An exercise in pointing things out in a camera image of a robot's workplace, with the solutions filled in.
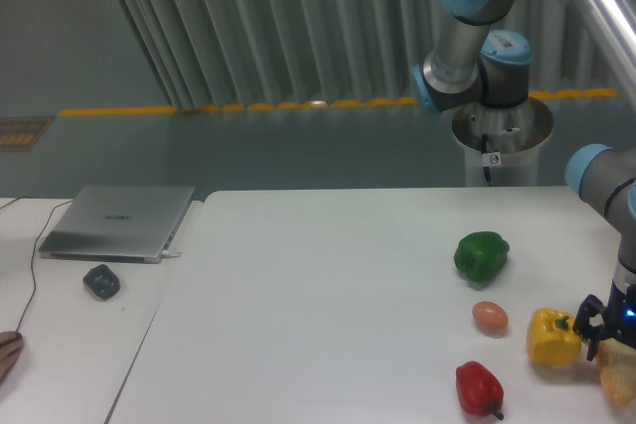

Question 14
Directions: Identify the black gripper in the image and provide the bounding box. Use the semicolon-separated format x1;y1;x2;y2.
572;284;635;361

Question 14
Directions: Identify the yellow bell pepper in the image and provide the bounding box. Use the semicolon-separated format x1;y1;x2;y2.
526;308;581;366

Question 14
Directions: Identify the triangular toasted bread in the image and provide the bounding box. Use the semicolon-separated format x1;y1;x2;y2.
595;339;635;406

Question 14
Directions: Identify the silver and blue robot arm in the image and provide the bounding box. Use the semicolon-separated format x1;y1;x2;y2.
411;0;635;357

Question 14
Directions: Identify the person's hand on mouse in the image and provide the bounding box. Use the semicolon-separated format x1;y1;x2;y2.
0;332;25;381

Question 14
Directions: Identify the brown egg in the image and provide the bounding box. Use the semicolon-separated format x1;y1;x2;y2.
472;301;509;334

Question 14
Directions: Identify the green bell pepper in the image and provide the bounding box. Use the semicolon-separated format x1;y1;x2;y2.
453;231;510;284

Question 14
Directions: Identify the red bell pepper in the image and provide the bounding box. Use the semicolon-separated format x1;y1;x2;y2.
455;360;504;420

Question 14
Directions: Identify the silver closed laptop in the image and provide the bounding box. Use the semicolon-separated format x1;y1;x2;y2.
39;186;195;263

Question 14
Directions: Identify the small black plastic part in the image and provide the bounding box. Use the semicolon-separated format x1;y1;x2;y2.
82;264;120;301

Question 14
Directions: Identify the white cylindrical robot pedestal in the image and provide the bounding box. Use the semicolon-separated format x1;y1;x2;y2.
451;97;554;187

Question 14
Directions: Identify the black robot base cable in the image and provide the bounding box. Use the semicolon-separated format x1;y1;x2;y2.
479;132;493;186

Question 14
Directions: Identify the black thin cable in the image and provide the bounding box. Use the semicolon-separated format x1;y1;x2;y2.
0;196;76;335

